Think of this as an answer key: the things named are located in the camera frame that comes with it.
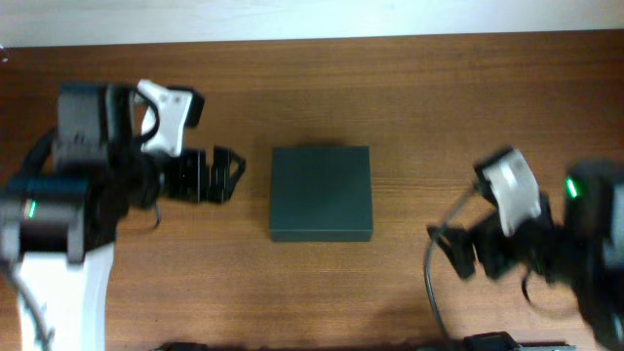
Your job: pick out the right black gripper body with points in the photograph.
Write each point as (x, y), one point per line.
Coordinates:
(532, 244)

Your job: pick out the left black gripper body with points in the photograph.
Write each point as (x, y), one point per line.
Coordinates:
(184, 176)

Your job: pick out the black box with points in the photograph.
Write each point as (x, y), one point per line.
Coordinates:
(321, 194)

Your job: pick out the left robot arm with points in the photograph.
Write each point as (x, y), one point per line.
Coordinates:
(115, 147)

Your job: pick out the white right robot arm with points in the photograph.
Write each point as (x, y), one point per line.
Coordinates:
(585, 252)

